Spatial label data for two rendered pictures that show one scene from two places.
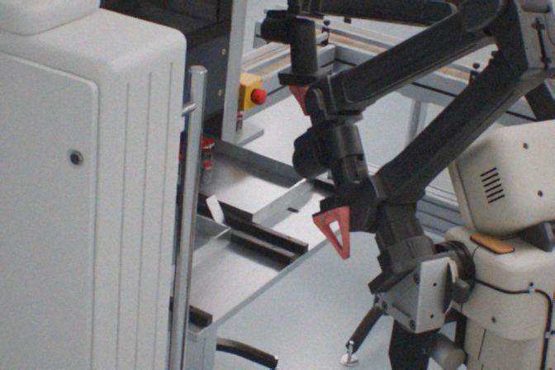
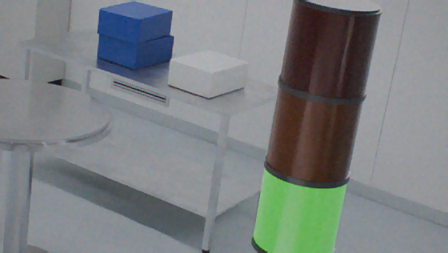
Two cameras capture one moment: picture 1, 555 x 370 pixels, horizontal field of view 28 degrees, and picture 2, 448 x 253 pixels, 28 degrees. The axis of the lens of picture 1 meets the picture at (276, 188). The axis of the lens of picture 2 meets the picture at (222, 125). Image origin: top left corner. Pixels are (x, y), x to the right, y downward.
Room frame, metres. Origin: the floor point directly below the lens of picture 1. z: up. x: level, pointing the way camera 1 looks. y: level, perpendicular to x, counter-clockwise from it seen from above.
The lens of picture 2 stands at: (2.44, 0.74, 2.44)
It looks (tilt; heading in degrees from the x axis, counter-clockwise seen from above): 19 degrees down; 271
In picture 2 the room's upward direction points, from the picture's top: 9 degrees clockwise
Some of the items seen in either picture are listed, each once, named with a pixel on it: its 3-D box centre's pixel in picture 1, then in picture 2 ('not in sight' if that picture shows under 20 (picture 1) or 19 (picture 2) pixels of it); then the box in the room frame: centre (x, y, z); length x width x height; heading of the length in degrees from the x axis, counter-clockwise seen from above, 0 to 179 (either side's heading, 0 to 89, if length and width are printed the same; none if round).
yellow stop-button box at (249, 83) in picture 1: (242, 91); not in sight; (2.49, 0.11, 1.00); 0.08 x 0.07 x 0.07; 61
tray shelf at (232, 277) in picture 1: (201, 223); not in sight; (2.03, 0.15, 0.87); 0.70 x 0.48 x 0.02; 151
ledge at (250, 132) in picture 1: (227, 130); not in sight; (2.53, 0.14, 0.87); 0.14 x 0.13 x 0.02; 61
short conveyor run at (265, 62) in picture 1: (254, 73); not in sight; (2.81, 0.09, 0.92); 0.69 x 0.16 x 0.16; 151
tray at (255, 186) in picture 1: (220, 175); not in sight; (2.22, 0.13, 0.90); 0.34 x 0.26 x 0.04; 61
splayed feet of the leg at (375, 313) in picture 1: (384, 313); not in sight; (3.02, -0.39, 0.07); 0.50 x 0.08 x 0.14; 151
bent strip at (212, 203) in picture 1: (236, 220); not in sight; (1.99, 0.08, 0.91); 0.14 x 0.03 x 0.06; 60
